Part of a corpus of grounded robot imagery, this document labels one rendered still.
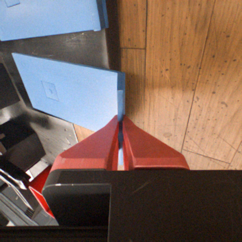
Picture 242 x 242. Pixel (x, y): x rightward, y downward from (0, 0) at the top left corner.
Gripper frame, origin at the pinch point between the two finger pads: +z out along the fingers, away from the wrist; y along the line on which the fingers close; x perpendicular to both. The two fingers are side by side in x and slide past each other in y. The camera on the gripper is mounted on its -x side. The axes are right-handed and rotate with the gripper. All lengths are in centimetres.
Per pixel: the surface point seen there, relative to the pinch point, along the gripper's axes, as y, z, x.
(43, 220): 210, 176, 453
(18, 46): 10.9, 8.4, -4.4
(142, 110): -2.1, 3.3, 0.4
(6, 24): 11.0, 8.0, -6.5
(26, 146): 18.5, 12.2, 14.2
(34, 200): 22.0, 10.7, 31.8
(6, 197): 347, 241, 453
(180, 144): -5.8, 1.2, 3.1
